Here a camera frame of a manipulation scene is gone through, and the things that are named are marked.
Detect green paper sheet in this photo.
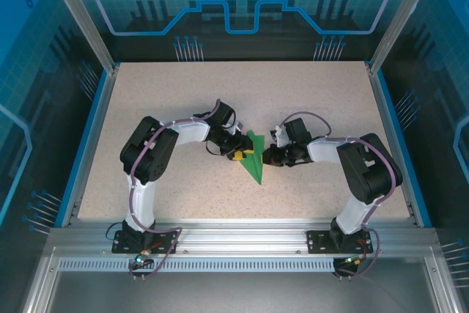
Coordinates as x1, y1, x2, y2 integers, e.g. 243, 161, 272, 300
241, 130, 267, 185

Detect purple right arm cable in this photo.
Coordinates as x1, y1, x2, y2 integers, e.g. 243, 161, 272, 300
280, 111, 404, 281

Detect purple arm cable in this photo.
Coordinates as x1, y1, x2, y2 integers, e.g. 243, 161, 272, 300
126, 98, 223, 283
280, 111, 404, 281

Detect aluminium mounting rail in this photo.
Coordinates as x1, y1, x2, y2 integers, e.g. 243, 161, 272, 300
47, 217, 440, 257

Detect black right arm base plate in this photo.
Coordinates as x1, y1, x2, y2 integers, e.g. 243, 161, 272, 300
306, 229, 374, 254

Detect blue and aluminium side rail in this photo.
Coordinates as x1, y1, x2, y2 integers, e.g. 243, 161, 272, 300
367, 63, 433, 229
54, 63, 120, 229

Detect slotted grey cable duct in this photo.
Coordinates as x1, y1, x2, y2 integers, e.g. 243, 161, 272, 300
56, 258, 340, 273

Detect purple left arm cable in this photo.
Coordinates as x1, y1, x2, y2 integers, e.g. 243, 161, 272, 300
126, 98, 223, 283

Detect cable connector with green light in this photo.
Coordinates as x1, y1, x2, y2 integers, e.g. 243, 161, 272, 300
342, 254, 367, 266
133, 248, 153, 265

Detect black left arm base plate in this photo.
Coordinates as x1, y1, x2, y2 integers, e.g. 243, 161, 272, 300
111, 229, 180, 254

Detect aluminium frame post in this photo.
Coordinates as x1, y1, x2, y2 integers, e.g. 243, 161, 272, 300
40, 0, 120, 76
365, 0, 435, 76

